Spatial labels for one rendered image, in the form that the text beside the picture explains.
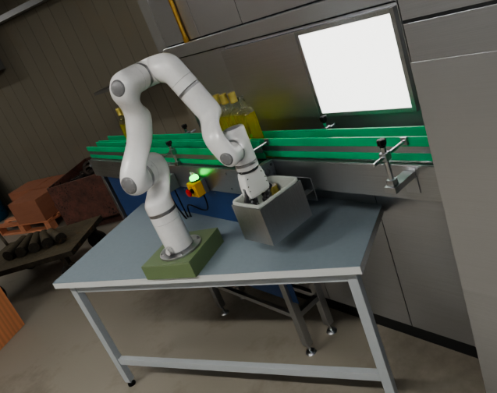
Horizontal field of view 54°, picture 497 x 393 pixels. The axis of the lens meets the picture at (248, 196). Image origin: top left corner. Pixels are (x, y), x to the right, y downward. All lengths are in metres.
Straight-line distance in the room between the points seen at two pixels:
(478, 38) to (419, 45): 0.13
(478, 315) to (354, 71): 0.88
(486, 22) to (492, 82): 0.12
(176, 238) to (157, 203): 0.17
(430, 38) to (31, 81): 5.95
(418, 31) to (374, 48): 0.53
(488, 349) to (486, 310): 0.15
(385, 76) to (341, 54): 0.18
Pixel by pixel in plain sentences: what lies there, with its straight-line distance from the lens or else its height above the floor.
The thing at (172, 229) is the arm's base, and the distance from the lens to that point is 2.04.
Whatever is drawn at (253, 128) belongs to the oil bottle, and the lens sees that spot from 2.09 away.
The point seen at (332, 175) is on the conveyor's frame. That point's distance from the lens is 1.82.
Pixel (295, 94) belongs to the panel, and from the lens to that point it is 2.03.
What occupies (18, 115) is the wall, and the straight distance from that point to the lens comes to 7.20.
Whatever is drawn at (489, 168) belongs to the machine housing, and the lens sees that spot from 1.26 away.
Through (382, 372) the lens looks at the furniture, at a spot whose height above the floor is 0.22.
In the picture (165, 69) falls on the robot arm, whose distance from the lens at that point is 1.74.
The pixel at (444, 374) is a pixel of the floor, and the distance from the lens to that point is 2.35.
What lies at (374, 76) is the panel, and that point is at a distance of 1.77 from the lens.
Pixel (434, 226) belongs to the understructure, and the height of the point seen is 0.68.
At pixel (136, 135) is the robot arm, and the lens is 1.90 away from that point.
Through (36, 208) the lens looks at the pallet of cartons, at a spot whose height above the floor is 0.31.
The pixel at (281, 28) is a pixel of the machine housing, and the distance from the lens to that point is 1.98.
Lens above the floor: 1.69
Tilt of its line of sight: 21 degrees down
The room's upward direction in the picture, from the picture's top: 22 degrees counter-clockwise
